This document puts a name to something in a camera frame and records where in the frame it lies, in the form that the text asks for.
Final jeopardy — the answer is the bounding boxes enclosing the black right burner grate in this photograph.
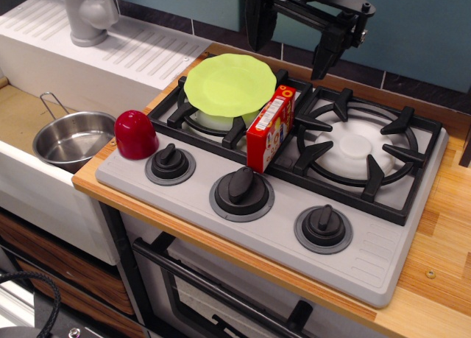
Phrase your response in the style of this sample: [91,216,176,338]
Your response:
[267,88,448,226]

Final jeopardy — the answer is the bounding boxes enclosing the black stove knob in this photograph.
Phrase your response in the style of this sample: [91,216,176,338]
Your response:
[145,143,196,186]
[294,205,353,255]
[209,166,275,222]

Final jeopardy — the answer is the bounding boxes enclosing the white toy sink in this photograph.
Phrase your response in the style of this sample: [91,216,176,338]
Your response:
[1,0,210,265]

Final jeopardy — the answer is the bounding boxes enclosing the grey toy faucet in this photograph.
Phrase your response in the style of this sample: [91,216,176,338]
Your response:
[64,0,119,47]

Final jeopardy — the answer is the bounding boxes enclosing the black middle stove knob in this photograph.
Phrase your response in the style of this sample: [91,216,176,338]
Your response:
[209,166,275,222]

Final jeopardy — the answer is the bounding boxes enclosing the toy oven door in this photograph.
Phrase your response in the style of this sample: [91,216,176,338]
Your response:
[122,214,379,337]

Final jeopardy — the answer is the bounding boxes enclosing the black burner grate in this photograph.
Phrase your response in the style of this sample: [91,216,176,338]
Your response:
[146,69,314,170]
[267,88,448,226]

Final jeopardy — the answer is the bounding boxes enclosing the grey toy stove top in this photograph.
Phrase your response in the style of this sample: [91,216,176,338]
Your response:
[95,71,450,309]

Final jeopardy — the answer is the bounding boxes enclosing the black braided cable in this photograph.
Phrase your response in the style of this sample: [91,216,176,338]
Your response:
[0,272,62,338]

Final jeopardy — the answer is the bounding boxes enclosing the black right stove knob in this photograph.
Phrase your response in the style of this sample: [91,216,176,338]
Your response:
[294,205,353,255]

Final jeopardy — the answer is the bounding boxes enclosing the black left stove knob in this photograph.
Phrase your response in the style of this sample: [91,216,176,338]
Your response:
[145,143,196,186]

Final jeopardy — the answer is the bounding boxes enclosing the red cereal box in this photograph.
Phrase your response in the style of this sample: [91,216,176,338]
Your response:
[246,85,297,173]

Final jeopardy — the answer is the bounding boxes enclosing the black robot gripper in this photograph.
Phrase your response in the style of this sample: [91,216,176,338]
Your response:
[244,0,375,80]

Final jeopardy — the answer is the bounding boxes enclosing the lime green plastic plate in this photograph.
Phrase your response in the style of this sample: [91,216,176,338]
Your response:
[184,54,277,117]

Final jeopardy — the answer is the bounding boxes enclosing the black left burner grate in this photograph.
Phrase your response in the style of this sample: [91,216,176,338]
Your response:
[146,69,314,170]

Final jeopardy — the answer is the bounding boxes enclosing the black oven door handle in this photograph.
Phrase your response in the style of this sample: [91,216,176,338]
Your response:
[132,238,312,337]

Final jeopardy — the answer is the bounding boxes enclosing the wooden drawer fronts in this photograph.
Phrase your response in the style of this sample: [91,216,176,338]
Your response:
[1,209,145,337]

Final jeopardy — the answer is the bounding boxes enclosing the stainless steel pot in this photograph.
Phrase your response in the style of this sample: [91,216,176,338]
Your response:
[32,110,116,174]

